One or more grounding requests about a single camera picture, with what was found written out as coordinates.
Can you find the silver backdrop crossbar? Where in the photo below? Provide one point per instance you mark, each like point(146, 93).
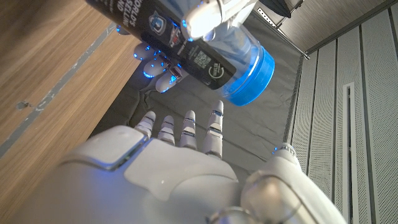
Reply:
point(283, 32)

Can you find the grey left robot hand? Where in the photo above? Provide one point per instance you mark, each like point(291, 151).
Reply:
point(211, 18)

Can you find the grey tape outline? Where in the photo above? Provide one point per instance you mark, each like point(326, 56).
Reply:
point(59, 88)

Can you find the blue bottle cap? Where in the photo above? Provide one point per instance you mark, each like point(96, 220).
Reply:
point(258, 81)

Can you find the linear ceiling air vent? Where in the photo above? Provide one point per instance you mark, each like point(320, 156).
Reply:
point(349, 155)

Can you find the clear bottle with black label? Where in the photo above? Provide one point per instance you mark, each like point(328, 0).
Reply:
point(149, 18)

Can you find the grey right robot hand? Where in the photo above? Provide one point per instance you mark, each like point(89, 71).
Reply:
point(140, 186)

